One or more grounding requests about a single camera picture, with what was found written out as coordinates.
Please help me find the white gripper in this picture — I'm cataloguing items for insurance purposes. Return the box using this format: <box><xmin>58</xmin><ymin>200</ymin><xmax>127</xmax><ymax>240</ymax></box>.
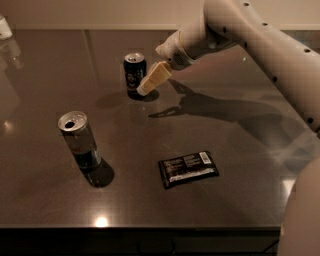
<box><xmin>137</xmin><ymin>31</ymin><xmax>194</xmax><ymax>96</ymax></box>

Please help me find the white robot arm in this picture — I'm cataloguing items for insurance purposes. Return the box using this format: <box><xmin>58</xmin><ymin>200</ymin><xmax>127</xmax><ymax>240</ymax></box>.
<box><xmin>137</xmin><ymin>0</ymin><xmax>320</xmax><ymax>256</ymax></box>

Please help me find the silver slim energy drink can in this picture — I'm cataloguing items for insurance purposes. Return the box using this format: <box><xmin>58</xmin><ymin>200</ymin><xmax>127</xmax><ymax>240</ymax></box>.
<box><xmin>58</xmin><ymin>111</ymin><xmax>101</xmax><ymax>169</ymax></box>

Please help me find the blue pepsi can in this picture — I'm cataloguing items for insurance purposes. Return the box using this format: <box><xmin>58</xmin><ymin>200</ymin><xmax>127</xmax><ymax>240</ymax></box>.
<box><xmin>123</xmin><ymin>52</ymin><xmax>147</xmax><ymax>99</ymax></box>

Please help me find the black snack bar wrapper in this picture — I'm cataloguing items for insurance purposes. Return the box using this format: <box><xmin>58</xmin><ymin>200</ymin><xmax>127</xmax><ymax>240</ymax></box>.
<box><xmin>158</xmin><ymin>151</ymin><xmax>219</xmax><ymax>189</ymax></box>

